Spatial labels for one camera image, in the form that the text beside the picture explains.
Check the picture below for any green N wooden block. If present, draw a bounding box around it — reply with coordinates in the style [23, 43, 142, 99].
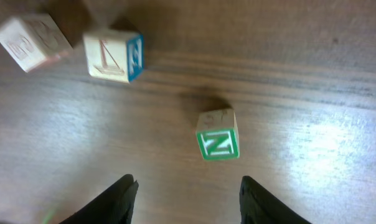
[195, 108, 240, 161]

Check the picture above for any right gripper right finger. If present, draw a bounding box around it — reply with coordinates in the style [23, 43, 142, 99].
[239, 175, 310, 224]

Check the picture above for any plain wooden block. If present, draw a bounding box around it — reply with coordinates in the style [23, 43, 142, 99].
[83, 29, 144, 83]

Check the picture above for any red-sided block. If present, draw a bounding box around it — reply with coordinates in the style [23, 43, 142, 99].
[0, 14, 73, 73]

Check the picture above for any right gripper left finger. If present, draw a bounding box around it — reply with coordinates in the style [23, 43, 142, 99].
[60, 174, 139, 224]

